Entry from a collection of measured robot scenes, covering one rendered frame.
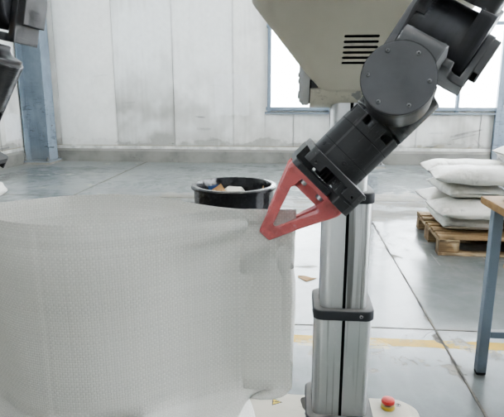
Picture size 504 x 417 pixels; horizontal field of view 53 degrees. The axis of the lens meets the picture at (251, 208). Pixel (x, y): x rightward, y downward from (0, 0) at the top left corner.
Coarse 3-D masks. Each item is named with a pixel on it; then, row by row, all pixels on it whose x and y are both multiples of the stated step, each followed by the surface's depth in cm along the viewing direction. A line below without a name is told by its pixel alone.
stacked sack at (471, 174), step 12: (432, 168) 385; (444, 168) 370; (456, 168) 362; (468, 168) 359; (480, 168) 359; (492, 168) 356; (444, 180) 357; (456, 180) 354; (468, 180) 351; (480, 180) 350; (492, 180) 348
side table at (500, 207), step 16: (496, 208) 184; (496, 224) 195; (496, 240) 197; (496, 256) 198; (496, 272) 200; (480, 320) 207; (480, 336) 206; (496, 336) 206; (480, 352) 208; (480, 368) 209
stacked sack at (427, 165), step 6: (426, 162) 413; (432, 162) 403; (438, 162) 399; (444, 162) 397; (450, 162) 395; (456, 162) 392; (462, 162) 392; (468, 162) 392; (474, 162) 393; (480, 162) 392; (486, 162) 391; (492, 162) 391; (498, 162) 394; (426, 168) 398
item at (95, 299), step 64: (0, 256) 47; (64, 256) 45; (128, 256) 46; (192, 256) 50; (256, 256) 51; (0, 320) 50; (64, 320) 46; (128, 320) 48; (192, 320) 51; (256, 320) 53; (0, 384) 53; (64, 384) 48; (128, 384) 49; (192, 384) 52; (256, 384) 55
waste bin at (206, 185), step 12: (204, 180) 296; (216, 180) 302; (228, 180) 305; (240, 180) 305; (252, 180) 302; (264, 180) 296; (204, 192) 264; (216, 192) 260; (228, 192) 259; (240, 192) 259; (252, 192) 261; (264, 192) 266; (216, 204) 264; (228, 204) 262; (240, 204) 262; (252, 204) 265; (264, 204) 270
